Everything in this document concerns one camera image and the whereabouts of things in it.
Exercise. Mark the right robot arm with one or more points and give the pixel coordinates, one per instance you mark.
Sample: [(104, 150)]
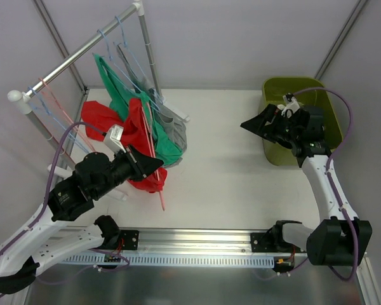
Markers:
[(341, 238)]

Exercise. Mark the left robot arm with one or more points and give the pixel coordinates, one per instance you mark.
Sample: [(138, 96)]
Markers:
[(28, 254)]

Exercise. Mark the light blue wire hanger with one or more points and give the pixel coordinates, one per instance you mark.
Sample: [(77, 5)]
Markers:
[(52, 108)]

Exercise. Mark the aluminium rail with cable duct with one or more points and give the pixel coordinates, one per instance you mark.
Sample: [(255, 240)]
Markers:
[(201, 248)]

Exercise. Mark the blue hanger under grey top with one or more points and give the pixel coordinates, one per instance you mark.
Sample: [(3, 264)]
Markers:
[(136, 73)]

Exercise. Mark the olive green plastic basket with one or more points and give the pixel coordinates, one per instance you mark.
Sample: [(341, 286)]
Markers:
[(273, 90)]

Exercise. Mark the silver clothes rack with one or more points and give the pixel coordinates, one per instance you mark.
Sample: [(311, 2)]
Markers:
[(21, 99)]

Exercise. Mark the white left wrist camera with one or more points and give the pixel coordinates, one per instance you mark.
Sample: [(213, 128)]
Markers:
[(113, 137)]

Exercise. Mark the grey tank top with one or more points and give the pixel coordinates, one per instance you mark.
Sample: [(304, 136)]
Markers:
[(173, 126)]

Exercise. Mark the red tank top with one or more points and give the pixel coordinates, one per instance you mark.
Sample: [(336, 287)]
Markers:
[(135, 134)]

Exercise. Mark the green tank top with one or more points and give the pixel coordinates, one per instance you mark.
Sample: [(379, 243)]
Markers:
[(121, 95)]

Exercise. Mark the blue hanger under green top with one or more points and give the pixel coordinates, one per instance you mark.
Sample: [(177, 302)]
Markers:
[(120, 68)]

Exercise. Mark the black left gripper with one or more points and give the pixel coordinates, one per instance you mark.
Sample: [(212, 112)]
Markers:
[(135, 162)]

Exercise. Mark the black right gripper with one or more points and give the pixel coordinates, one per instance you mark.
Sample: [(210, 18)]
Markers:
[(277, 122)]

